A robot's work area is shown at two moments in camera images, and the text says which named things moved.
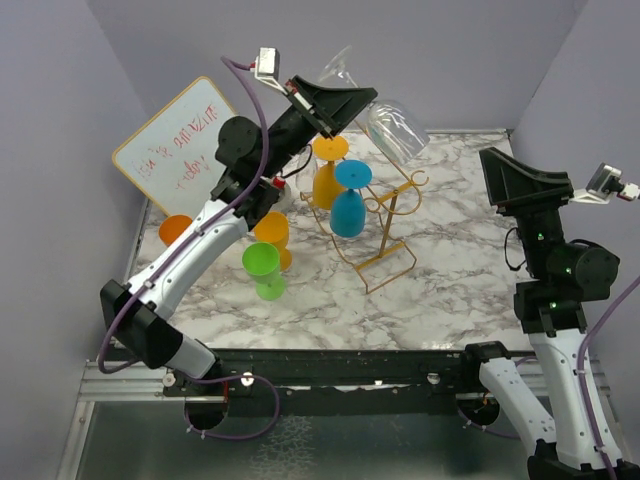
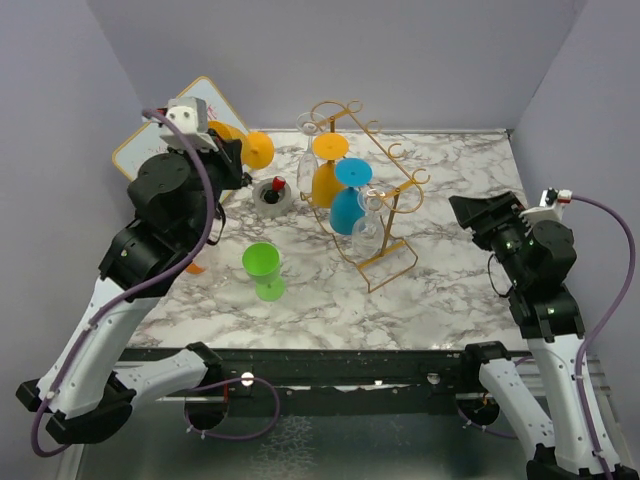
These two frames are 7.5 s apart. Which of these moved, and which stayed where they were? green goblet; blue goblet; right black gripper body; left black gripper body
Moved: right black gripper body; left black gripper body
Stayed: green goblet; blue goblet
